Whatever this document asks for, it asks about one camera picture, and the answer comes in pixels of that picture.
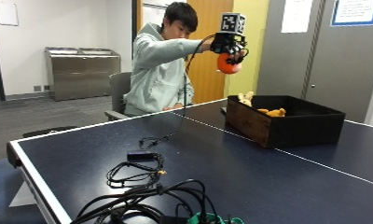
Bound orange ball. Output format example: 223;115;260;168
216;52;243;75

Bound wooden door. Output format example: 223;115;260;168
185;0;235;105

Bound white marker cube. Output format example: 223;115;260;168
220;11;248;35

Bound cream plush rabbit toy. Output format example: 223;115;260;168
237;91;256;107

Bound white paper sheet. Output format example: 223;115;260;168
280;0;316;35

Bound the person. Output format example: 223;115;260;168
123;1;215;117

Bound grey cabinet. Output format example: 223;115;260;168
256;0;373;124

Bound orange plush toy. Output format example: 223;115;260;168
257;107;288;119

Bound dark wooden storage box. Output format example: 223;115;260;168
225;94;346;149

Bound grey office chair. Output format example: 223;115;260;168
103;71;133;121

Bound blue framed notice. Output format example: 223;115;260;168
329;0;373;27

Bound stainless steel waste bin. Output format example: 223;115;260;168
44;47;122;102

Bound small black adapter box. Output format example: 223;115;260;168
125;150;155;161

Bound green plastic object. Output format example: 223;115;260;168
187;212;247;224

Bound black glove cable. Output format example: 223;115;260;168
139;34;216;149

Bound coiled thin black cable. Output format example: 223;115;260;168
106;152;168;189

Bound bundle of thick black cables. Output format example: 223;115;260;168
68;178;221;224

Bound white wall board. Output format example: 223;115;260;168
0;0;20;27

